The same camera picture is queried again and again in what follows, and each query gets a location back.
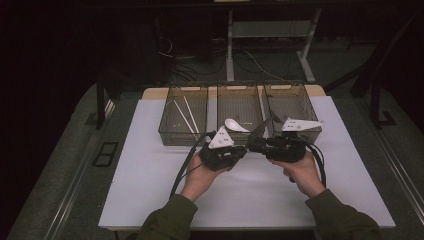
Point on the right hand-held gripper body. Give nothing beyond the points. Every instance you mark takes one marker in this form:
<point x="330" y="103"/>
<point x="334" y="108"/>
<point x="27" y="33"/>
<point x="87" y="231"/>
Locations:
<point x="286" y="150"/>

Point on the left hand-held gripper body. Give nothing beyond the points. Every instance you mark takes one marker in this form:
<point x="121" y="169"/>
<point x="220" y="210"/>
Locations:
<point x="218" y="156"/>

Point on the metal knife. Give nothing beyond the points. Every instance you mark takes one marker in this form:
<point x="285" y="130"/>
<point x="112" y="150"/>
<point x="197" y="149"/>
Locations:
<point x="261" y="128"/>

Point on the white ceramic spoon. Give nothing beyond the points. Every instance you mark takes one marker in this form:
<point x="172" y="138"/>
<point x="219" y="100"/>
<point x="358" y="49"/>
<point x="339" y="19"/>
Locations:
<point x="233" y="125"/>

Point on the transparent grey plastic bin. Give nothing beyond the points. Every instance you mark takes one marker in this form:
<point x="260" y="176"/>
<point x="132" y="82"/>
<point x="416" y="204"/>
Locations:
<point x="296" y="106"/>
<point x="176" y="136"/>
<point x="240" y="106"/>

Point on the white chopstick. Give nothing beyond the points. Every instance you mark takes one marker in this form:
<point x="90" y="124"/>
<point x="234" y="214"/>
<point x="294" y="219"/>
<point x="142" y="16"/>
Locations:
<point x="183" y="115"/>
<point x="191" y="113"/>

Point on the person's left hand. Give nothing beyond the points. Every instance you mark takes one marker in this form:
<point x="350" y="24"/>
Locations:
<point x="198" y="180"/>

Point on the person's right hand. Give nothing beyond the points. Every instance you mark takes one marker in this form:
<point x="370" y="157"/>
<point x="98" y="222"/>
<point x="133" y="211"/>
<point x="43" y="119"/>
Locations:
<point x="303" y="176"/>

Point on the tan wooden board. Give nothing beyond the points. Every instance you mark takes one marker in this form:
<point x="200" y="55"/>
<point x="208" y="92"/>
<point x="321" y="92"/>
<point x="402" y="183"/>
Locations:
<point x="151" y="93"/>

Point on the white metal stand frame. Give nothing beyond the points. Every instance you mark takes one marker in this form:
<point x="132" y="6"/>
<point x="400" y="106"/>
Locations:
<point x="230" y="50"/>

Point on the metal floor rail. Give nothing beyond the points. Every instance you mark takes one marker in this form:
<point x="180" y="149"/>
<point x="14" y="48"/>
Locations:
<point x="405" y="180"/>
<point x="68" y="200"/>

